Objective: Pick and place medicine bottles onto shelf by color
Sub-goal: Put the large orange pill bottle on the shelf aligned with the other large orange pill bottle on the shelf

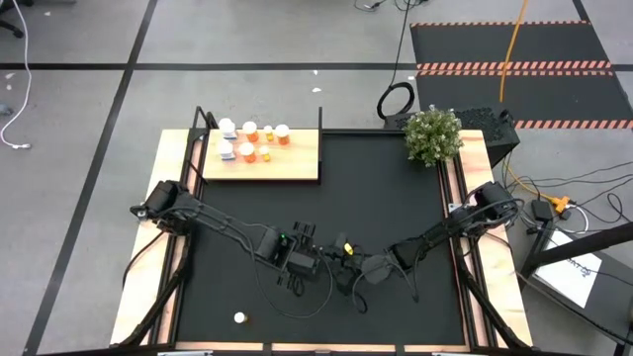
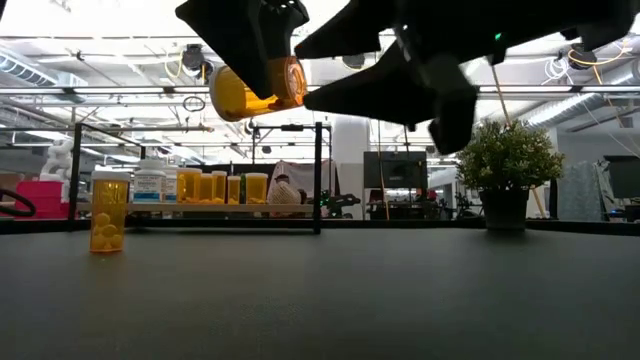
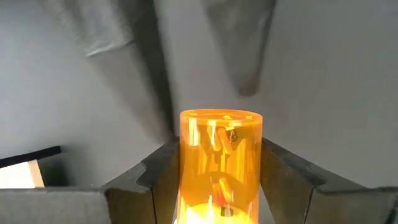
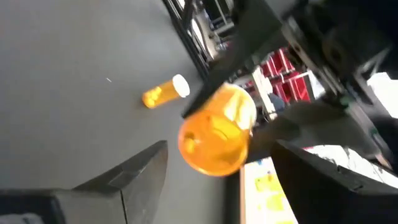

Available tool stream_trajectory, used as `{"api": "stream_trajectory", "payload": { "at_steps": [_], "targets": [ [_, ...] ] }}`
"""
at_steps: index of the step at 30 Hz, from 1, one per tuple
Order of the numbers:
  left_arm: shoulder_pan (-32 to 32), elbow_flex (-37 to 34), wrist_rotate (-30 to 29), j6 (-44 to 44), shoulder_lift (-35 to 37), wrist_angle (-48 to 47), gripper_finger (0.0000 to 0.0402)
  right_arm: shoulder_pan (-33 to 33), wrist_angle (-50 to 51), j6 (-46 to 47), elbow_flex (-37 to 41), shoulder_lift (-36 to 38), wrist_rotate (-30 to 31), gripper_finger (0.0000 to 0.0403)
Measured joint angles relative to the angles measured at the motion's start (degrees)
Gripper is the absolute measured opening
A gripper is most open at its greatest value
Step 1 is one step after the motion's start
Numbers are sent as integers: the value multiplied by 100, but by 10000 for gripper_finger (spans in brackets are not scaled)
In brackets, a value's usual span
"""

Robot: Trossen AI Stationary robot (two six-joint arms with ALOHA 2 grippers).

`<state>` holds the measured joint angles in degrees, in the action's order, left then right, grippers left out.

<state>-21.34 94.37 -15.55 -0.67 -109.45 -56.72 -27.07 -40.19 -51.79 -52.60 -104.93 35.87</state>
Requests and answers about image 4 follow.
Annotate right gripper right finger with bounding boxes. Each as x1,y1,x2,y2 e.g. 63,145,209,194
269,139,398,224

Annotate red storage bin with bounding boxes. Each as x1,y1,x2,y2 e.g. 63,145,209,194
272,72,312,103
261,48,295,79

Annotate large amber pill bottle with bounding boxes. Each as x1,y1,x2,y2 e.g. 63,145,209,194
177,82,257,178

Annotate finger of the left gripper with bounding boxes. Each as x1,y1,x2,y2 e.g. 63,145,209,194
248,107,374,156
182,0,287,119

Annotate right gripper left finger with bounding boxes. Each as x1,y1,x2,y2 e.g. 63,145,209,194
0,139,169,224

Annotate black aluminium table frame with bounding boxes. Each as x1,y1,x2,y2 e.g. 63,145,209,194
161,0,218,80

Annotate small amber pill bottle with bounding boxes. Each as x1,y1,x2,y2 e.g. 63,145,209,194
141,73,191,110

